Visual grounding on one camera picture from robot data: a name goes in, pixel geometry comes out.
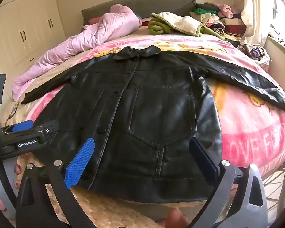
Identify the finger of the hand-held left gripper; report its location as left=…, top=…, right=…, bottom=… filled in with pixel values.
left=2, top=121, right=34, bottom=133
left=33, top=120, right=60, bottom=137

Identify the black leather jacket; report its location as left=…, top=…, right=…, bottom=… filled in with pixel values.
left=21, top=45, right=285, bottom=204

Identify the green and white fleece blanket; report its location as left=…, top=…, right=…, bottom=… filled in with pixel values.
left=148, top=12, right=225, bottom=40

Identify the grey padded headboard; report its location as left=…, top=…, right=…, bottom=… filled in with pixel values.
left=81, top=0, right=196, bottom=26

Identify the person's right hand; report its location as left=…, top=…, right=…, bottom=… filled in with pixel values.
left=165, top=208, right=189, bottom=228

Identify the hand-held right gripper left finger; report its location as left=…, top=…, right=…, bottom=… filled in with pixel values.
left=15, top=137, right=97, bottom=228

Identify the basket of crumpled clothes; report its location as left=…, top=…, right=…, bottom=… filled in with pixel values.
left=237, top=44, right=271, bottom=64

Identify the pink printed blanket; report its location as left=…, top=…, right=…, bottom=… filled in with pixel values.
left=26, top=35, right=285, bottom=178

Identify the light pink quilt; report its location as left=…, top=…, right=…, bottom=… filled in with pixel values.
left=12, top=4, right=141, bottom=101

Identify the green window sill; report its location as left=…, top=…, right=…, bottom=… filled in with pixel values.
left=267, top=36, right=285, bottom=55

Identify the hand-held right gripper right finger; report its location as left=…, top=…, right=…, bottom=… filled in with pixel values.
left=189, top=136, right=268, bottom=228

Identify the cream wardrobe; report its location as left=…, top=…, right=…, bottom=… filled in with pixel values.
left=0, top=0, right=67, bottom=76

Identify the metal wire rack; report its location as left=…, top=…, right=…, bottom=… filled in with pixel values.
left=262, top=161, right=285, bottom=219

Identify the thin cord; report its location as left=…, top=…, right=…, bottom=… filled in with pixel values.
left=3, top=102, right=21, bottom=127

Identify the pile of folded clothes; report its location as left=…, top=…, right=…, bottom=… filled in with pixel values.
left=190, top=2, right=247, bottom=43

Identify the person's left hand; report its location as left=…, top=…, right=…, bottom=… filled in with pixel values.
left=14, top=163, right=23, bottom=188

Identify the cream curtain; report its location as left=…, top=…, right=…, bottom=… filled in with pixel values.
left=240, top=0, right=270, bottom=47

